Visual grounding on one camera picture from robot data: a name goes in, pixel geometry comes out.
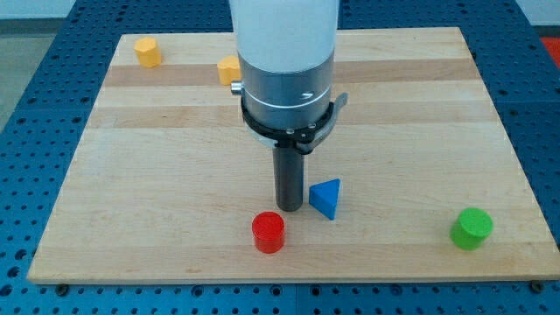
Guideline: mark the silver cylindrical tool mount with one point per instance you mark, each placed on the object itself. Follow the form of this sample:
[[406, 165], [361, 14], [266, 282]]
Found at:
[[291, 110]]

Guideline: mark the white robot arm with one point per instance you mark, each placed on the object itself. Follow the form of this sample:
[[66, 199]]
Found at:
[[286, 54]]

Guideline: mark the yellow hexagon block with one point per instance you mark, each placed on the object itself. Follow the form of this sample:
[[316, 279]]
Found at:
[[148, 52]]

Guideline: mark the red cylinder block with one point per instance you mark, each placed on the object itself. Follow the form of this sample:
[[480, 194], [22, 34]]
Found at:
[[268, 230]]

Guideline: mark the blue triangle block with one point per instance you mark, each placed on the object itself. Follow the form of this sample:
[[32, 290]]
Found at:
[[324, 197]]

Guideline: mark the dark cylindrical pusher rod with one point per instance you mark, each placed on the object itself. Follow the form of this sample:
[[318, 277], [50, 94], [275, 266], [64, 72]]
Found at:
[[289, 168]]

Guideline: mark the blue perforated metal table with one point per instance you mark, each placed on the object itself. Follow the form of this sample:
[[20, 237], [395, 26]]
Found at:
[[38, 142]]

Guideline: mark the wooden board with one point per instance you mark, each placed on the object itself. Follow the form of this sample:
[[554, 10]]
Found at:
[[417, 182]]

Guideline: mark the green cylinder block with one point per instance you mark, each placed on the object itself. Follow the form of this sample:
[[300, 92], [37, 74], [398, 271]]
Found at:
[[472, 227]]

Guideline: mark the yellow heart block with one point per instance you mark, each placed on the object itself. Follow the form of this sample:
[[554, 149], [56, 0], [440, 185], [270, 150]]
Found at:
[[229, 70]]

